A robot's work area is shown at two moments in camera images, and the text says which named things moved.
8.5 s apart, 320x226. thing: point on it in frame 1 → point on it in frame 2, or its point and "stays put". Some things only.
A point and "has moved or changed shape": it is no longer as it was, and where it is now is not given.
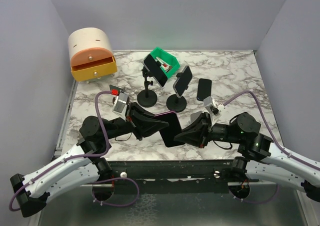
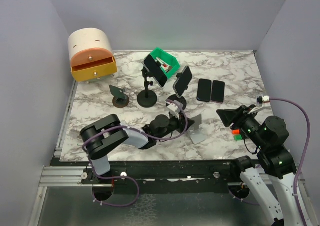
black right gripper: x=196 y=134 → x=239 y=114
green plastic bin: x=167 y=58 stays put
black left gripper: x=141 y=122 → x=181 y=122
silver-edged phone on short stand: x=183 y=79 stays put
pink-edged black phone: x=169 y=133 has moved or changed shape
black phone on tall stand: x=153 y=67 stays put
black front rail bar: x=187 y=177 stays put
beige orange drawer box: x=91 y=54 stays put
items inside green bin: x=163 y=65 stays put
